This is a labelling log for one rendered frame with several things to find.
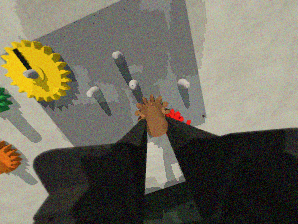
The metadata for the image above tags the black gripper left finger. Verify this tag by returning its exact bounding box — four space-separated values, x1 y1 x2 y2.
33 119 147 224

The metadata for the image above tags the yellow gear with black stripe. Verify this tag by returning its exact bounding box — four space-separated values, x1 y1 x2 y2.
1 40 72 102

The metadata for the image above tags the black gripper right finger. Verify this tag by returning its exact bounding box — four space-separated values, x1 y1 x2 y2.
165 117 298 220

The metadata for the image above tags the green gear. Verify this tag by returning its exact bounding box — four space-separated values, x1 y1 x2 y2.
0 88 13 113

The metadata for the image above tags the red gear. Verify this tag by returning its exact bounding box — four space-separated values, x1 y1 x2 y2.
165 109 184 121

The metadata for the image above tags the brown gear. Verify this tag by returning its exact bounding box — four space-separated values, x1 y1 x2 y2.
135 94 171 137

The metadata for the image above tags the orange gear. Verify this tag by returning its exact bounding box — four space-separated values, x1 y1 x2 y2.
0 141 22 174

